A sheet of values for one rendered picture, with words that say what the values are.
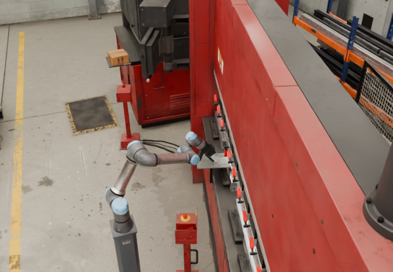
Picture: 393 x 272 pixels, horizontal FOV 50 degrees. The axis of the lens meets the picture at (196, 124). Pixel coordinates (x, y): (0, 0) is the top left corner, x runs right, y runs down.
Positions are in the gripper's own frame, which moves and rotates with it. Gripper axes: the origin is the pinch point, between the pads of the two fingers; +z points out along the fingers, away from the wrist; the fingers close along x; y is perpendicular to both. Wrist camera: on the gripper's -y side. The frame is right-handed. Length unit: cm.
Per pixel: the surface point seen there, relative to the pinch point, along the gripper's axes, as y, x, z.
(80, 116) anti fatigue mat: -164, 253, -8
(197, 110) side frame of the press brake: -2, 87, 6
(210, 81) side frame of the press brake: 28, 86, -10
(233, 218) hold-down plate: -6, -54, 8
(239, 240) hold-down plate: -7, -74, 8
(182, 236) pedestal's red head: -44, -49, -2
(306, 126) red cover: 80, -144, -101
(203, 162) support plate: -7.7, 1.0, -5.3
